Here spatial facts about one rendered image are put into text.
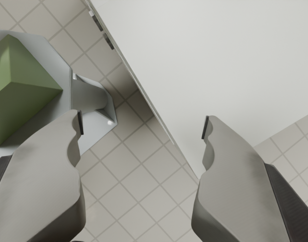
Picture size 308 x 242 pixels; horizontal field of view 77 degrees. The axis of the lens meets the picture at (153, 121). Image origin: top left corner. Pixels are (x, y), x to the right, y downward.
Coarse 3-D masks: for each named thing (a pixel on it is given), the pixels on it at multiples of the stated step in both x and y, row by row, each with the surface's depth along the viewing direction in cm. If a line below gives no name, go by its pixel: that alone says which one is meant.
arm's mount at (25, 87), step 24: (0, 48) 40; (24, 48) 45; (0, 72) 33; (24, 72) 35; (0, 96) 30; (24, 96) 36; (48, 96) 44; (0, 120) 37; (24, 120) 46; (0, 144) 48
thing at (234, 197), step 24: (216, 120) 11; (216, 144) 9; (240, 144) 9; (216, 168) 8; (240, 168) 8; (264, 168) 8; (216, 192) 7; (240, 192) 7; (264, 192) 7; (192, 216) 7; (216, 216) 6; (240, 216) 6; (264, 216) 6; (216, 240) 6; (240, 240) 5; (264, 240) 5; (288, 240) 5
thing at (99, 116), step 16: (0, 32) 46; (16, 32) 46; (32, 48) 46; (48, 48) 46; (48, 64) 47; (64, 64) 47; (64, 80) 47; (80, 80) 123; (64, 96) 48; (80, 96) 74; (96, 96) 98; (48, 112) 48; (64, 112) 48; (96, 112) 128; (112, 112) 128; (32, 128) 48; (96, 128) 129; (112, 128) 130; (16, 144) 48; (80, 144) 130
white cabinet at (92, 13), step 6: (90, 6) 54; (90, 12) 65; (96, 18) 68; (102, 24) 50; (102, 30) 78; (108, 36) 55; (108, 42) 70; (114, 48) 91; (120, 54) 54; (126, 66) 56; (132, 78) 110; (138, 84) 51; (144, 96) 57; (150, 108) 94; (156, 114) 58; (162, 126) 58; (174, 144) 56
